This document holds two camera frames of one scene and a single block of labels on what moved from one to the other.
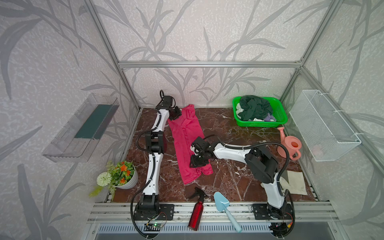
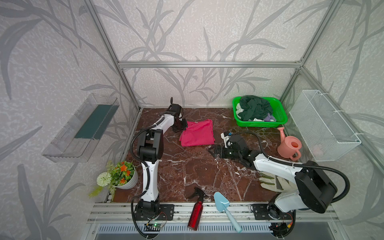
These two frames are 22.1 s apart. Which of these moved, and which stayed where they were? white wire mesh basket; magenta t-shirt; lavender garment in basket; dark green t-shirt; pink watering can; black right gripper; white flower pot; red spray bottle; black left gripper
Moved: black left gripper; black right gripper; magenta t-shirt
Stayed: white flower pot; lavender garment in basket; red spray bottle; dark green t-shirt; white wire mesh basket; pink watering can
